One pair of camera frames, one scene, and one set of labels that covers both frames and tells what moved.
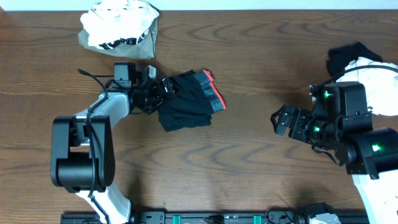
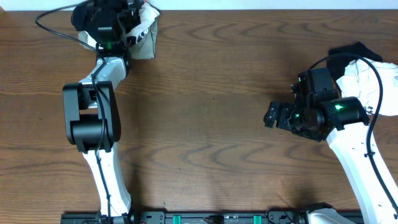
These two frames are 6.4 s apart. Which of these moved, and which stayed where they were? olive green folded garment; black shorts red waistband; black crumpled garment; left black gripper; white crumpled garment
Moved: black shorts red waistband; left black gripper
Stayed: white crumpled garment; olive green folded garment; black crumpled garment
